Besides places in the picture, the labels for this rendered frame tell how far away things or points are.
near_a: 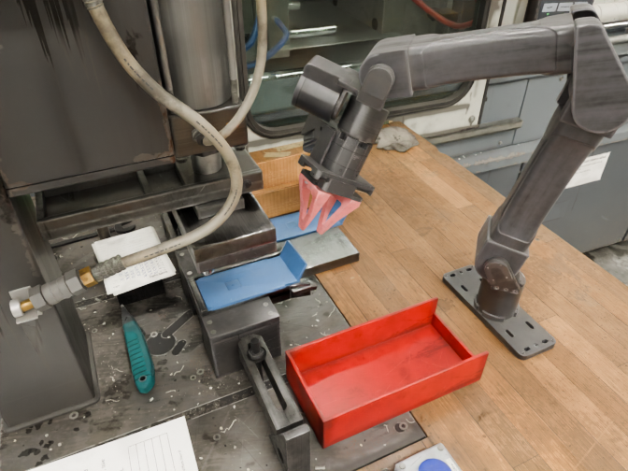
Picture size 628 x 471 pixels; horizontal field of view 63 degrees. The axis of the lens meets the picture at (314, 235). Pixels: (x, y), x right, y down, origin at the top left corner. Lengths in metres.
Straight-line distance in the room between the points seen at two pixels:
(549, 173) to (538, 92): 1.09
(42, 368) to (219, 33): 0.46
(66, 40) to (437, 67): 0.40
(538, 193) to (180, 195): 0.46
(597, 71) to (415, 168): 0.66
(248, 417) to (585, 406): 0.46
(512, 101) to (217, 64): 1.28
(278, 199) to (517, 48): 0.54
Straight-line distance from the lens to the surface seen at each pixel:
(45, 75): 0.53
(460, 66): 0.66
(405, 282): 0.91
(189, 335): 0.83
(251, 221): 0.63
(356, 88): 0.69
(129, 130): 0.56
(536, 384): 0.82
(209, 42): 0.57
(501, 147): 1.81
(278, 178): 1.13
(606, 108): 0.67
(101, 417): 0.78
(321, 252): 0.92
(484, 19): 1.51
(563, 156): 0.71
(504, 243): 0.77
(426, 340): 0.82
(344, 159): 0.71
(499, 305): 0.85
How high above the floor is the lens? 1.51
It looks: 38 degrees down
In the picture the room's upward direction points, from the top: straight up
